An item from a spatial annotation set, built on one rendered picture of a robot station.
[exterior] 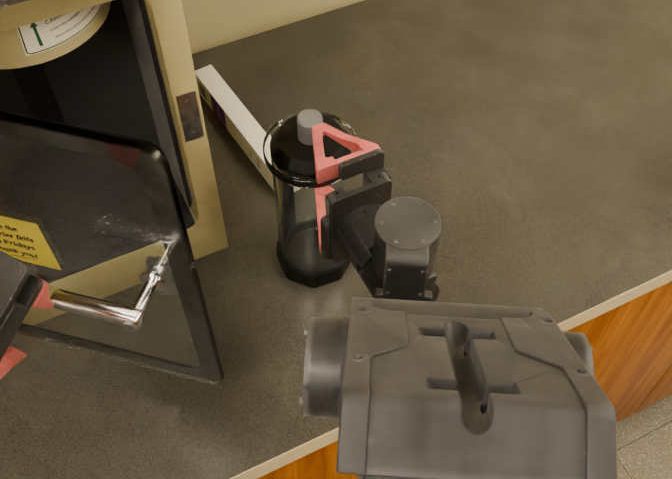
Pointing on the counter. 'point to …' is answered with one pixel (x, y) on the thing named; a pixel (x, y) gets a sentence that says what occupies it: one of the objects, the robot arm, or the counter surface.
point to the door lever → (96, 308)
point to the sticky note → (25, 242)
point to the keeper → (190, 116)
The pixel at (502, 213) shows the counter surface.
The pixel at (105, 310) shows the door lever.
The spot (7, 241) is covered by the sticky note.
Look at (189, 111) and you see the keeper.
